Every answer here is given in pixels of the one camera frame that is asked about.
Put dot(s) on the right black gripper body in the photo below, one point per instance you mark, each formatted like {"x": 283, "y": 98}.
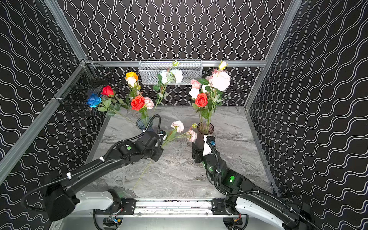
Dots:
{"x": 198, "y": 152}

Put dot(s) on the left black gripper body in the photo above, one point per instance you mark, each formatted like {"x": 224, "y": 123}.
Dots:
{"x": 156, "y": 143}

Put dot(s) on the blue purple glass vase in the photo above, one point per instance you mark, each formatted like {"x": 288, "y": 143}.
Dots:
{"x": 143, "y": 124}

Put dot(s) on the light pink carnation spray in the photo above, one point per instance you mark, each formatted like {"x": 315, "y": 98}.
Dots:
{"x": 177, "y": 132}

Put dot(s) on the smoky pink glass vase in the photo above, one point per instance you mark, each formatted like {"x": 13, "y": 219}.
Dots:
{"x": 203, "y": 128}

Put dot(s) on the cream bud flower stem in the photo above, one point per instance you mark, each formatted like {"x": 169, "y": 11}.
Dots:
{"x": 134, "y": 87}

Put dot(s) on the orange red rose stem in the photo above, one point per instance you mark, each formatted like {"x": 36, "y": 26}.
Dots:
{"x": 201, "y": 106}

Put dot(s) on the yellow rose stem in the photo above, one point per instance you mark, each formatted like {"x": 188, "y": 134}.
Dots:
{"x": 132, "y": 75}

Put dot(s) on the white flower spray stem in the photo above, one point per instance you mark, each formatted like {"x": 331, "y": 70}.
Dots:
{"x": 171, "y": 75}

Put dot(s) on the blue rose stem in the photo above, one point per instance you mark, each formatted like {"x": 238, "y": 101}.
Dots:
{"x": 94, "y": 101}

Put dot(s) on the pink flower spray stem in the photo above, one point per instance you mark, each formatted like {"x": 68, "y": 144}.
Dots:
{"x": 214, "y": 86}

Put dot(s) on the pale pink flower spray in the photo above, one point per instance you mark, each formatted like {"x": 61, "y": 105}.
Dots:
{"x": 148, "y": 103}

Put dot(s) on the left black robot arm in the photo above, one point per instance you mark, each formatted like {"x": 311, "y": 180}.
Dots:
{"x": 60, "y": 194}

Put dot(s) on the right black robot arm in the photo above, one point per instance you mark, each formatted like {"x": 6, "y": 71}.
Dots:
{"x": 245, "y": 199}

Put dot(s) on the white mesh wall basket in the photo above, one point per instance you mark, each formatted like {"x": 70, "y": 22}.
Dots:
{"x": 148, "y": 70}

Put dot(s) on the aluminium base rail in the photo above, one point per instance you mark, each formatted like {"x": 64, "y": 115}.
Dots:
{"x": 173, "y": 208}

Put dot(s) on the black wire wall basket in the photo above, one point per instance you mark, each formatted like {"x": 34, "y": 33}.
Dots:
{"x": 90, "y": 80}

